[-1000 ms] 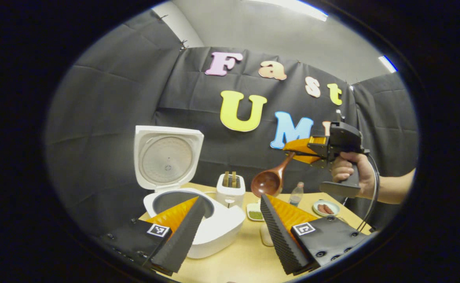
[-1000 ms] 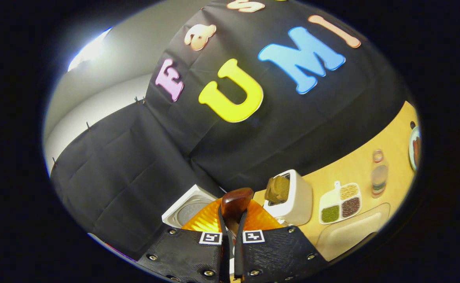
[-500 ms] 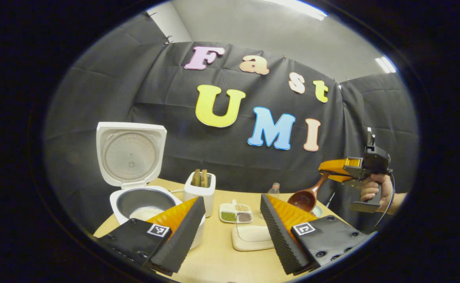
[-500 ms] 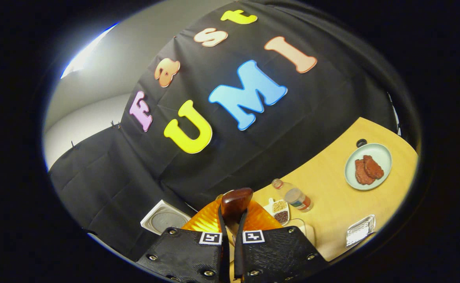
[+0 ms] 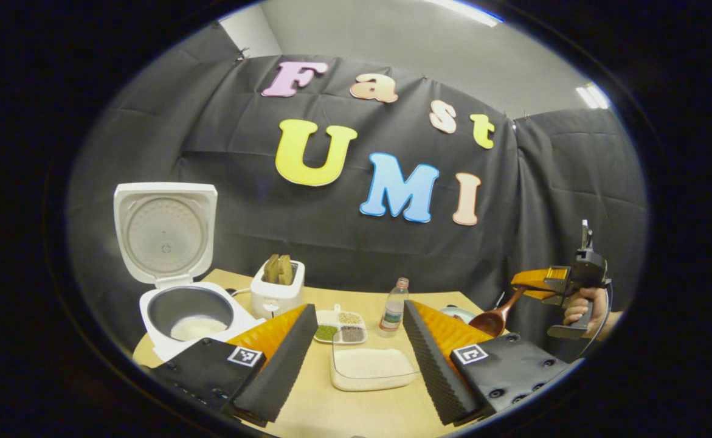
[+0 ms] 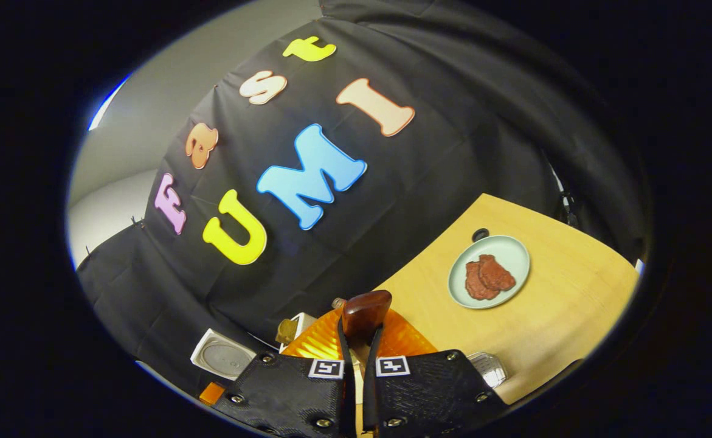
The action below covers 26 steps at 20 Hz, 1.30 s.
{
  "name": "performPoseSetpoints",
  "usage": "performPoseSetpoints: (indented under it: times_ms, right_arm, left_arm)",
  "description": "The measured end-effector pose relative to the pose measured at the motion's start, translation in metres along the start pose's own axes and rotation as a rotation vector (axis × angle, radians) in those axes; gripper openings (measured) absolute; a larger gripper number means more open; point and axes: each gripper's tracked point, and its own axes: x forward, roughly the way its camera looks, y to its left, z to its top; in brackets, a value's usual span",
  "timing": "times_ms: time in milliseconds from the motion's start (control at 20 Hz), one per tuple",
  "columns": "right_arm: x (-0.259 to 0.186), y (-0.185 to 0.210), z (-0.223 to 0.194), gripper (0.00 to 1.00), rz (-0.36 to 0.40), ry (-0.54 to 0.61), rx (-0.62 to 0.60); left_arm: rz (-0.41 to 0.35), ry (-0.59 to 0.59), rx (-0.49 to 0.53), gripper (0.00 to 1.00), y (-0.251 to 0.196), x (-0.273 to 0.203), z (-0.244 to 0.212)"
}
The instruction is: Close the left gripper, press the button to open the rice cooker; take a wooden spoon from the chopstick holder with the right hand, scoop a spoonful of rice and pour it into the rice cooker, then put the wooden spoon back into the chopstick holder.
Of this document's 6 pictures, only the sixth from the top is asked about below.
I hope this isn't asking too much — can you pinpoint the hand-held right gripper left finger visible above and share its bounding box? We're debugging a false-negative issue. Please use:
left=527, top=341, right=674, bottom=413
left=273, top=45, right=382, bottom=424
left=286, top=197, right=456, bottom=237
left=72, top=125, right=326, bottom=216
left=213, top=307, right=356, bottom=438

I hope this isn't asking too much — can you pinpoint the white rice cooker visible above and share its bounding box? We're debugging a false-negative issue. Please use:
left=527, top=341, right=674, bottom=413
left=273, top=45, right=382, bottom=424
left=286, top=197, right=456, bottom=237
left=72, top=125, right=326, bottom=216
left=190, top=328, right=258, bottom=381

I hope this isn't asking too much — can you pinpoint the red meat slice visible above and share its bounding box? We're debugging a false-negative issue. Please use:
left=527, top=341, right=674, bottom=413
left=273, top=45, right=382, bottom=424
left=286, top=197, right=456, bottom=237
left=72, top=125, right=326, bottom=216
left=479, top=254, right=517, bottom=291
left=465, top=260, right=501, bottom=301

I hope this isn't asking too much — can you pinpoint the dark wooden spoon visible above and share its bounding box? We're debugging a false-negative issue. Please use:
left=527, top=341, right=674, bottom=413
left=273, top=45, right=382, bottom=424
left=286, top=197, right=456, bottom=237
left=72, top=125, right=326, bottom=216
left=340, top=290, right=393, bottom=366

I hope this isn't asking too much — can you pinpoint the brown bread slice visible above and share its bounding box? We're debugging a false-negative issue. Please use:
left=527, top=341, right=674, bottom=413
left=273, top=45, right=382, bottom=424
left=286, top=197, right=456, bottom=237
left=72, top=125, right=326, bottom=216
left=275, top=318, right=299, bottom=346

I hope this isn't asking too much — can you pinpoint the small glass chopstick holder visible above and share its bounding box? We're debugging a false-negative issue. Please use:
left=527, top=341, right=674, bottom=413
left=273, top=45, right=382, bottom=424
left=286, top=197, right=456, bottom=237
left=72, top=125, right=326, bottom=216
left=468, top=352, right=507, bottom=389

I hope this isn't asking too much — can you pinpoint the white toaster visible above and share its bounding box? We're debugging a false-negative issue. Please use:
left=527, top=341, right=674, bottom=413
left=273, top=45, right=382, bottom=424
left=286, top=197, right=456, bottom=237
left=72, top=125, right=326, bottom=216
left=278, top=312, right=317, bottom=353

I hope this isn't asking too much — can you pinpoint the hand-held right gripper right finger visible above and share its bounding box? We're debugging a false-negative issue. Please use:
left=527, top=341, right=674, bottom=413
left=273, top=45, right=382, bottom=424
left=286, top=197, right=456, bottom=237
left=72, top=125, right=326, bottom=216
left=362, top=307, right=508, bottom=438

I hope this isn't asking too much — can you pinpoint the light green plate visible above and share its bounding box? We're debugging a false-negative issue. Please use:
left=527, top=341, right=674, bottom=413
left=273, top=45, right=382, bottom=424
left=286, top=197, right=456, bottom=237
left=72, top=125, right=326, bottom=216
left=448, top=235, right=531, bottom=310

